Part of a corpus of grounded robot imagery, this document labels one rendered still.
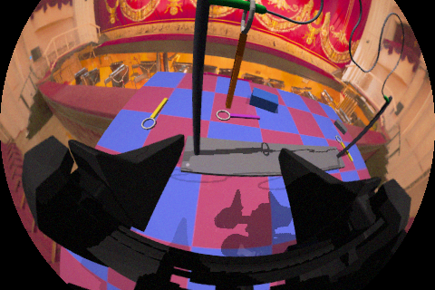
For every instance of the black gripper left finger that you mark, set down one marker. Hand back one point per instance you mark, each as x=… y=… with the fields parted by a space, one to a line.
x=136 y=179

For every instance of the blue block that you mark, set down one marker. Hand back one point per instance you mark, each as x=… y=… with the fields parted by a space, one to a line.
x=264 y=100

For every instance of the orange handle with grey loop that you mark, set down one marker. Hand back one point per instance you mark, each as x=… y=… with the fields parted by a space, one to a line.
x=240 y=51

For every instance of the white loop with magenta handle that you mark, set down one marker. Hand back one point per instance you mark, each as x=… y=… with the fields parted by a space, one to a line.
x=239 y=116

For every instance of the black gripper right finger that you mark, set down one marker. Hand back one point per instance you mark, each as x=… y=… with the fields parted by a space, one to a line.
x=317 y=198

